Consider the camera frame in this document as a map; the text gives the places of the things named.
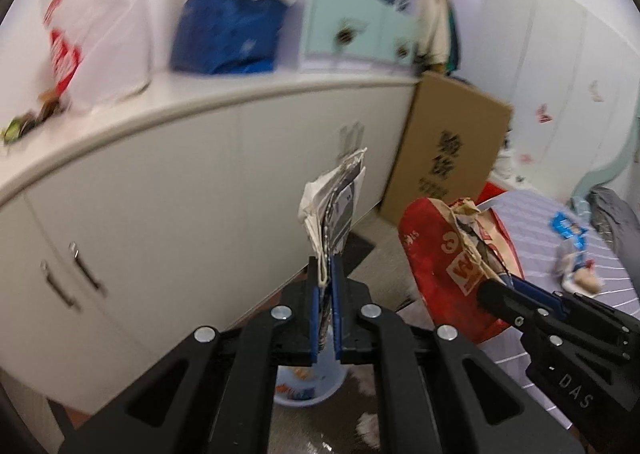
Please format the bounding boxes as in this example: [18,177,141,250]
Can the long white low cabinet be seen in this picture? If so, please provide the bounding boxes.
[1,74,414,413]

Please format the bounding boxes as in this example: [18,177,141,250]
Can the mint drawer unit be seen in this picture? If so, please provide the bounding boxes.
[276,0,418,75]

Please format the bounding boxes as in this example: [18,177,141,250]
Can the blue white plastic wrapper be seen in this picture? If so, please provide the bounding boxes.
[550,211,603,297]

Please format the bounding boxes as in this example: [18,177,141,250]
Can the blue shopping bag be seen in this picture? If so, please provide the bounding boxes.
[169,0,288,75]

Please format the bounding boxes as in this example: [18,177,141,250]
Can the blue plastic trash bin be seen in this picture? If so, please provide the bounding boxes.
[273,327,347,408]

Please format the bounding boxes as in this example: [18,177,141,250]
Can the red brown paper bag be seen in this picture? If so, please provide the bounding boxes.
[398,197,524,344]

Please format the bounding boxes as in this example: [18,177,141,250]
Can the brown cardboard box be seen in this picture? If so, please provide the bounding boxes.
[380,72,513,224]

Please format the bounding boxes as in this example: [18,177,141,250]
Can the beige hanging jacket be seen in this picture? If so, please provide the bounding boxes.
[416,0,460,75]

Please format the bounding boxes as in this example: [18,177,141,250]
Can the newspaper pile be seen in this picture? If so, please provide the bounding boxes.
[298,148,367,289]

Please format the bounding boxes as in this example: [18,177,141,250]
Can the white red plastic bag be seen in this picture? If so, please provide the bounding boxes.
[40,0,153,113]

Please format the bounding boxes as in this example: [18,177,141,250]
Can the white wardrobe with butterflies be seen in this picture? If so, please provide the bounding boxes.
[452,0,639,200]

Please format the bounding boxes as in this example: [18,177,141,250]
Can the grey folded blanket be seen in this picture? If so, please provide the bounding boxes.
[587,186,640,290]

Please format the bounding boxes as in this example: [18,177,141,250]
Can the mint bunk bed frame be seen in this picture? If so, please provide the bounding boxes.
[568,117,639,211]

